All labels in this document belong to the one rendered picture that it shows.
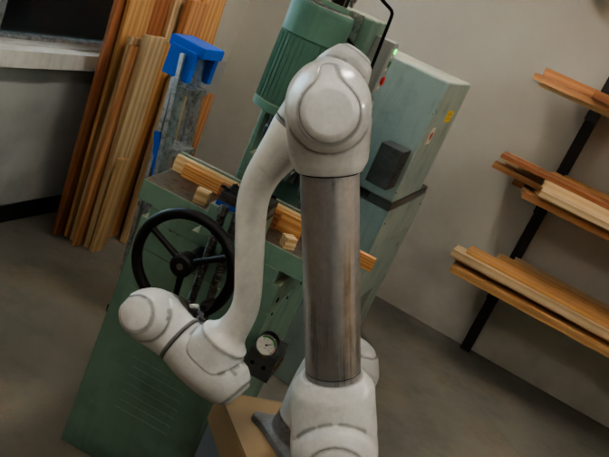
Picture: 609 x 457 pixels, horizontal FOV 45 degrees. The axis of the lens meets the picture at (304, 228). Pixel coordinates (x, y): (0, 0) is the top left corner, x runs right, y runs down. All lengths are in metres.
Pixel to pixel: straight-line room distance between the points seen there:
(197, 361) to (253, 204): 0.32
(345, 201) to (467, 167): 3.08
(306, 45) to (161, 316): 0.87
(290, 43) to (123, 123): 1.61
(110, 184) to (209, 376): 2.18
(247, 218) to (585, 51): 3.03
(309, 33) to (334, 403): 1.02
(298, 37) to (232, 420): 0.98
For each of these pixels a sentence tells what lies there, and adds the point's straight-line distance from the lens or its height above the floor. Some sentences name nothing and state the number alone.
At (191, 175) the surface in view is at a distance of 2.20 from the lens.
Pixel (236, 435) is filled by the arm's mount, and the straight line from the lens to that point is 1.60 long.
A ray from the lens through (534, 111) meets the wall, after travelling 4.21.
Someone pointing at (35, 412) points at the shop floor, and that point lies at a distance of 2.60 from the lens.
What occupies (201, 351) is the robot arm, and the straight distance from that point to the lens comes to 1.45.
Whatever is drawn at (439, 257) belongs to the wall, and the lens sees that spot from 4.38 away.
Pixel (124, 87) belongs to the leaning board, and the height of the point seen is 0.79.
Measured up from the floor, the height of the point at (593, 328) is 0.59.
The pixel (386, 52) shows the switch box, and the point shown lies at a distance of 2.30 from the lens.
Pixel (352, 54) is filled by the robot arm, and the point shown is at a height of 1.48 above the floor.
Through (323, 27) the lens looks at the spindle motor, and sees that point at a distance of 1.98.
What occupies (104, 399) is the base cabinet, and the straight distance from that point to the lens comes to 2.38.
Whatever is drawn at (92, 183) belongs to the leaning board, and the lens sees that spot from 3.56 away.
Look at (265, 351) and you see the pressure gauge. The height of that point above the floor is 0.64.
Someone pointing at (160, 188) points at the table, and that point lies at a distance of 2.08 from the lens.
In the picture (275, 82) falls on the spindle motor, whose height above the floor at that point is 1.28.
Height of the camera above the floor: 1.59
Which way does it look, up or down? 18 degrees down
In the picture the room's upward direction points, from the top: 24 degrees clockwise
